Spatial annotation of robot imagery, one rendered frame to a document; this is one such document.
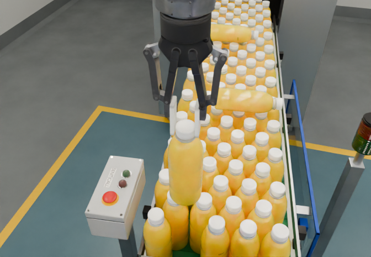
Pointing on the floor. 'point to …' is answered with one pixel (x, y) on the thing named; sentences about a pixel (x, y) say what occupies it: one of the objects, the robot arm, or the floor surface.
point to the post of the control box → (128, 245)
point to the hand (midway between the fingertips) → (185, 117)
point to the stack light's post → (338, 205)
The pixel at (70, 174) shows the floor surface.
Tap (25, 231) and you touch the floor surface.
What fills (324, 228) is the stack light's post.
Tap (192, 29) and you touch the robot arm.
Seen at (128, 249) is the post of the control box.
